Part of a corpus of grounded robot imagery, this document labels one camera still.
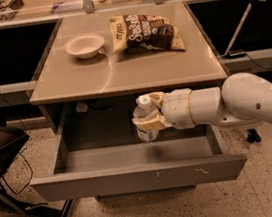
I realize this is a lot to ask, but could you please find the grey open top drawer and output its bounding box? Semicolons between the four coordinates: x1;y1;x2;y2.
18;79;251;210

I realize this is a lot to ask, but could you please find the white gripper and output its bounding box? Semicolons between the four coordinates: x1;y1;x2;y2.
133;88;195;132

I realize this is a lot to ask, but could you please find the black table leg right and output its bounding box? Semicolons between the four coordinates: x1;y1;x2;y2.
247;129;262;144

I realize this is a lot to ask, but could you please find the black floor cable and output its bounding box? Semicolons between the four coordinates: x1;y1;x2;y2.
0;84;38;198

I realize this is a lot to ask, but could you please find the brown yellow snack bag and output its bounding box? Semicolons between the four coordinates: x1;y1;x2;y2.
109;14;185;53

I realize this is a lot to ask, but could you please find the white leaning rod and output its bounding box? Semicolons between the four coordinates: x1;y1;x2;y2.
222;0;266;58

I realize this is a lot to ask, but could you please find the black power adapter right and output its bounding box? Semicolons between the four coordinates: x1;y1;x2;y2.
226;49;246;59

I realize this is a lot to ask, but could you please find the grey cabinet desk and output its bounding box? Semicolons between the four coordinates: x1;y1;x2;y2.
17;0;235;139

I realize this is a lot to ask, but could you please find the clear plastic water bottle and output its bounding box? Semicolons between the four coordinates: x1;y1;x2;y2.
132;95;163;143

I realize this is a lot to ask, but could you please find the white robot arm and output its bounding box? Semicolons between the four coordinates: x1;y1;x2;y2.
132;72;272;142

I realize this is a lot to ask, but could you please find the white ceramic bowl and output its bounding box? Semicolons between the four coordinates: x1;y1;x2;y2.
64;33;105;60

